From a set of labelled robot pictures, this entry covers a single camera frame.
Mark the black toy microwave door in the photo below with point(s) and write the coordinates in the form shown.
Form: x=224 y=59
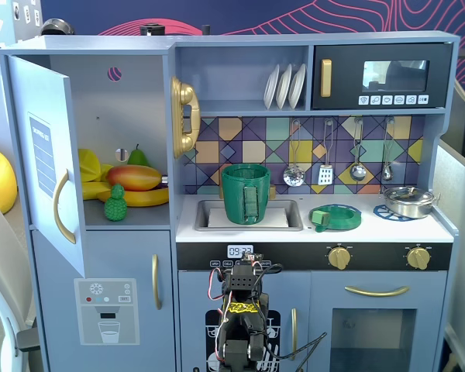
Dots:
x=345 y=77

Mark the yellow toy fruit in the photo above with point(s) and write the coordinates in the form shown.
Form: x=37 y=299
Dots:
x=88 y=164

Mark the steel skimmer spoon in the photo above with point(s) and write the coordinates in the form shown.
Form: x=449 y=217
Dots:
x=294 y=176

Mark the oven door with window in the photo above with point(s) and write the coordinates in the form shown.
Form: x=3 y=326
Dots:
x=321 y=294

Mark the green printed cup recipient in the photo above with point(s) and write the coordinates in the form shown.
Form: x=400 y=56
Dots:
x=236 y=193

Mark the green toy pear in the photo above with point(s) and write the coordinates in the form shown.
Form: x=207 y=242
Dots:
x=136 y=157

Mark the green flat round dish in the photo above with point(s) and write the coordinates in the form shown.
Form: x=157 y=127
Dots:
x=345 y=222

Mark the steel small spoon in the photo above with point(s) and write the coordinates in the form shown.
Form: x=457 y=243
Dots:
x=387 y=172

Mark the gold toy telephone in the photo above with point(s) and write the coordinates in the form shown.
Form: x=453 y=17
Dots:
x=186 y=97

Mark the steel ladle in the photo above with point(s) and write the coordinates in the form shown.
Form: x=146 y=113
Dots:
x=358 y=172

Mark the gold stove knob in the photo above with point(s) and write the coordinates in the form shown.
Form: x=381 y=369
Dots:
x=339 y=258
x=417 y=258

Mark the black short cylinder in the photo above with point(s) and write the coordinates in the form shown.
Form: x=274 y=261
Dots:
x=152 y=29

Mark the red yellow toy mango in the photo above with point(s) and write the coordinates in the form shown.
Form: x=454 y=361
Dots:
x=133 y=177

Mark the yellow toy banana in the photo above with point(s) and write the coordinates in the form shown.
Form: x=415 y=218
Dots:
x=147 y=198

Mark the steel slotted spatula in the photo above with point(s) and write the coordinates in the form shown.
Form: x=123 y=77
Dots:
x=325 y=175

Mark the blue toy kitchen unit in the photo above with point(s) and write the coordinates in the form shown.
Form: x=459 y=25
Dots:
x=112 y=248

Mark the steel pot lid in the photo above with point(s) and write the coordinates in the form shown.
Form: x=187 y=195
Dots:
x=407 y=193

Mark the digital clock display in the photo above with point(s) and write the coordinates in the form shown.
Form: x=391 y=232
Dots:
x=240 y=251

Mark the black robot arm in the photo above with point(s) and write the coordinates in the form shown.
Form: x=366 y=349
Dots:
x=240 y=325

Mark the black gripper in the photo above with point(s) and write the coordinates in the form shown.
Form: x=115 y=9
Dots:
x=249 y=260

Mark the grey toy sink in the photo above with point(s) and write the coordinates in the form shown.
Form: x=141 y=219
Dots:
x=294 y=217

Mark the steel toy pot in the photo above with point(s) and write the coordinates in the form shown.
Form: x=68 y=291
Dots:
x=408 y=209

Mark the white toy plate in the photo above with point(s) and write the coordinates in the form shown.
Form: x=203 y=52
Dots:
x=270 y=89
x=296 y=85
x=283 y=87

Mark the black round device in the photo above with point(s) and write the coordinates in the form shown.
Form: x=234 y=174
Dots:
x=56 y=27

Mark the white office chair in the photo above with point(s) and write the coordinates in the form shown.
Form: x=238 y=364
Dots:
x=4 y=271

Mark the green toy pineapple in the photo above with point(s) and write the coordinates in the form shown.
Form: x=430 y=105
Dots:
x=115 y=209

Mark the small black peg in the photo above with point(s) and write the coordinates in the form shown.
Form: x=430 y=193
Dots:
x=205 y=30

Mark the blue cabinet door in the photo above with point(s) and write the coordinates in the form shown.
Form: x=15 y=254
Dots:
x=27 y=97

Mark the yellow beanbag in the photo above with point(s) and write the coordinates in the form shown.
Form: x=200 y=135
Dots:
x=0 y=178

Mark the blue round trivet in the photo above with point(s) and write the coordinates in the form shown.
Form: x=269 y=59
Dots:
x=381 y=212

